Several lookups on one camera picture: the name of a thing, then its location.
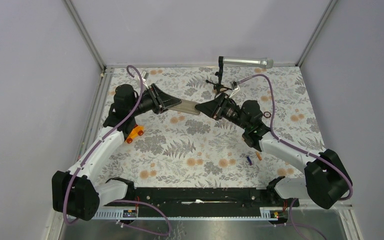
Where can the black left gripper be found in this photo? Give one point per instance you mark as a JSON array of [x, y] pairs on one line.
[[162, 101]]

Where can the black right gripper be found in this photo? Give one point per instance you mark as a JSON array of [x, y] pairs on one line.
[[215, 108]]

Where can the beige remote control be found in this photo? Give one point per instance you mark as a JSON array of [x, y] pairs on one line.
[[187, 107]]

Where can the blue battery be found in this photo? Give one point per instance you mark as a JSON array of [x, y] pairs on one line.
[[249, 160]]

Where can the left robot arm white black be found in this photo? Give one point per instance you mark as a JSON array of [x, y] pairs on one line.
[[77, 192]]

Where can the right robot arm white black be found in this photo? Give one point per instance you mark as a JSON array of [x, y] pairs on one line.
[[325, 180]]

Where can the black tripod microphone stand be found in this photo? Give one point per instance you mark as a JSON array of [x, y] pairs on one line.
[[218, 86]]

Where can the orange toy car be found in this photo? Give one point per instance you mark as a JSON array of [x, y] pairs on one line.
[[137, 131]]

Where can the floral patterned table mat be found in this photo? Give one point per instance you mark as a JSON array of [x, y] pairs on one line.
[[194, 151]]

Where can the orange battery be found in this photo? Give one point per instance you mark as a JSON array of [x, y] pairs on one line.
[[258, 156]]

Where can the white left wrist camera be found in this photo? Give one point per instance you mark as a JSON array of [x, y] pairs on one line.
[[145, 75]]

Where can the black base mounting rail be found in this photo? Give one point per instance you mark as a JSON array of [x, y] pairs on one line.
[[207, 202]]

